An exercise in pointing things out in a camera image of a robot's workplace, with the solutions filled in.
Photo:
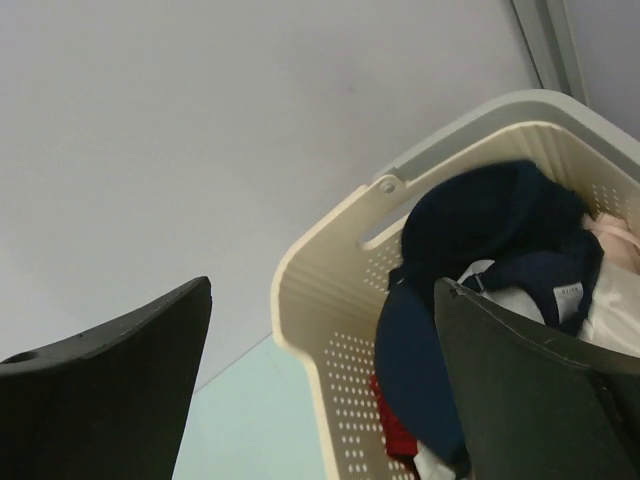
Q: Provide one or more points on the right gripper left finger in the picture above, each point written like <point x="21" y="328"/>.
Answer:
<point x="110" y="402"/>

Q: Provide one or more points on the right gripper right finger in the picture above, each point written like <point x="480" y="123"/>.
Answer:
<point x="535" y="403"/>

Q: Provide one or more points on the dark navy bra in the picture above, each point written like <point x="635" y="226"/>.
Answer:
<point x="506" y="232"/>

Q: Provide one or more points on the cream plastic laundry basket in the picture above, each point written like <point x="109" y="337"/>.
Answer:
<point x="330" y="286"/>

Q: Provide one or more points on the white crumpled garment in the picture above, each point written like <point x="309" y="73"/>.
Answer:
<point x="613" y="319"/>

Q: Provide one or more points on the red garment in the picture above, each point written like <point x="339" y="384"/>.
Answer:
<point x="400" y="445"/>

